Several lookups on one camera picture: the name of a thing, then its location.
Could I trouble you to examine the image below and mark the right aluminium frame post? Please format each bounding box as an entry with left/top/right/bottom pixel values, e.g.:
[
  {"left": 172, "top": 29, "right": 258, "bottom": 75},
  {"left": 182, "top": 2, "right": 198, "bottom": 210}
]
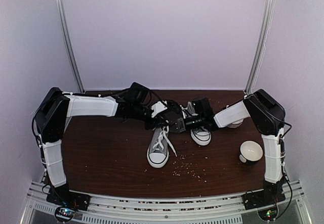
[{"left": 244, "top": 0, "right": 275, "bottom": 95}]

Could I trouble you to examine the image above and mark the white fluted ceramic bowl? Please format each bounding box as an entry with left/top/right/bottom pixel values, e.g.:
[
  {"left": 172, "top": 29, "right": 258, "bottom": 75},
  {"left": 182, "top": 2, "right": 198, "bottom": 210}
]
[{"left": 227, "top": 119, "right": 244, "bottom": 128}]

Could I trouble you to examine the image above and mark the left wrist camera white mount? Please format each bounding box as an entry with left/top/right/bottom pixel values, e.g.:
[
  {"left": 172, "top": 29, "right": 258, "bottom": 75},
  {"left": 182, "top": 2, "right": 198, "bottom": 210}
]
[{"left": 150, "top": 101, "right": 168, "bottom": 118}]

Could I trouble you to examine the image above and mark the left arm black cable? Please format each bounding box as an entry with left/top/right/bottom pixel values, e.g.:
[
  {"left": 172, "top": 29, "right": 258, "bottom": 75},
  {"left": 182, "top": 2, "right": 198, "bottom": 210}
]
[{"left": 98, "top": 88, "right": 183, "bottom": 113}]

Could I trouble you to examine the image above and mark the grey sneaker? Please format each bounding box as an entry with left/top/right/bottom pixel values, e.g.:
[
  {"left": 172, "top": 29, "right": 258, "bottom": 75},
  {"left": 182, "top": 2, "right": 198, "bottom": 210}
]
[
  {"left": 186, "top": 101, "right": 212, "bottom": 146},
  {"left": 146, "top": 126, "right": 177, "bottom": 168}
]

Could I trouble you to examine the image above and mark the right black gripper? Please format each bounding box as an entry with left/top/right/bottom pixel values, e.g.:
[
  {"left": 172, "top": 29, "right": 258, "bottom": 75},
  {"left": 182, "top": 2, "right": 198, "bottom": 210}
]
[{"left": 165, "top": 114, "right": 204, "bottom": 133}]

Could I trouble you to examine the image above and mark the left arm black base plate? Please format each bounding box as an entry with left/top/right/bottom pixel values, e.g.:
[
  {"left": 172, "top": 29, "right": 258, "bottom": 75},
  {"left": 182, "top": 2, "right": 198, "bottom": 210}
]
[{"left": 46, "top": 189, "right": 91, "bottom": 211}]

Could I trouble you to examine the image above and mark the front aluminium rail frame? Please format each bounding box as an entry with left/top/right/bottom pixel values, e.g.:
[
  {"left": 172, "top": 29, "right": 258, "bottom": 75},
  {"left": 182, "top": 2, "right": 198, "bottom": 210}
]
[{"left": 21, "top": 180, "right": 311, "bottom": 224}]

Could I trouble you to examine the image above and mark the left aluminium frame post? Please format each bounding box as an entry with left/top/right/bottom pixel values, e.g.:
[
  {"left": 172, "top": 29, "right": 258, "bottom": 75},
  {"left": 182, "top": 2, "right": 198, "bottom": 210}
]
[{"left": 56, "top": 0, "right": 85, "bottom": 93}]

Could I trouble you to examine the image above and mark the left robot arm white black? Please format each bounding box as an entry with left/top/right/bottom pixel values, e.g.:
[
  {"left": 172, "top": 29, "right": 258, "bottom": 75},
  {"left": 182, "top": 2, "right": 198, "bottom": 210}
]
[{"left": 32, "top": 82, "right": 170, "bottom": 206}]

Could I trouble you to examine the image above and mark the black and white bowl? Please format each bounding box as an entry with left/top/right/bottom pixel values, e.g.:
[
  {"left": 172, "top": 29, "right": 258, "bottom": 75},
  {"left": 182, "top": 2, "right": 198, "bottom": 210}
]
[{"left": 239, "top": 141, "right": 263, "bottom": 165}]

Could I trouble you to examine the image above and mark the aluminium frame post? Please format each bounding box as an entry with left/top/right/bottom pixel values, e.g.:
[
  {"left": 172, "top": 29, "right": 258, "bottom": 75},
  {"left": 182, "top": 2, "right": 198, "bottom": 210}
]
[
  {"left": 56, "top": 0, "right": 85, "bottom": 93},
  {"left": 244, "top": 0, "right": 275, "bottom": 95}
]

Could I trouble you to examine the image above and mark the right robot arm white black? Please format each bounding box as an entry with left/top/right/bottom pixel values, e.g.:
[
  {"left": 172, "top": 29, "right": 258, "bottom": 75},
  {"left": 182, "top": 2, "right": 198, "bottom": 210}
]
[{"left": 169, "top": 89, "right": 287, "bottom": 205}]

